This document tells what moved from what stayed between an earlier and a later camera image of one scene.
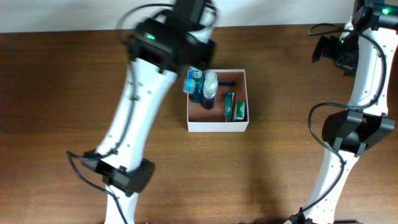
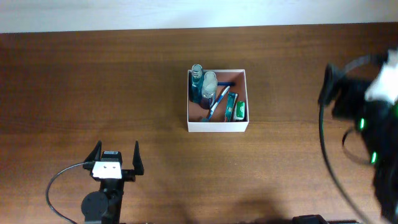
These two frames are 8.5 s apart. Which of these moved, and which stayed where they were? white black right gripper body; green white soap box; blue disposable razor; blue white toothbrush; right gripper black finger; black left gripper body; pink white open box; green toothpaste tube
Moved: white black right gripper body; blue white toothbrush; black left gripper body; right gripper black finger
Stayed: pink white open box; blue disposable razor; green toothpaste tube; green white soap box
